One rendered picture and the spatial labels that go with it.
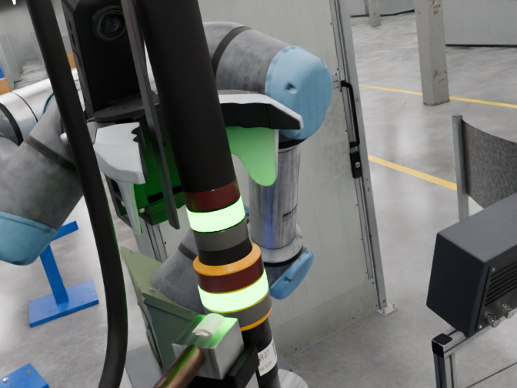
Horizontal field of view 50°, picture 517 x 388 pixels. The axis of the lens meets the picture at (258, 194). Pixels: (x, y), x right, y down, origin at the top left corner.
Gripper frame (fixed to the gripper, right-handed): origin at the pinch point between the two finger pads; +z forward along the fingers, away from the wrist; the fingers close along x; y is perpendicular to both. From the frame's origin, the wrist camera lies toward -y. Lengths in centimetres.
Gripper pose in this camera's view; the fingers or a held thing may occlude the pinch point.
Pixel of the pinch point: (216, 133)
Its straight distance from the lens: 29.6
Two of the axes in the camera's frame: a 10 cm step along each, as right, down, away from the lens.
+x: -8.4, 3.3, -4.2
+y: 1.9, 9.2, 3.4
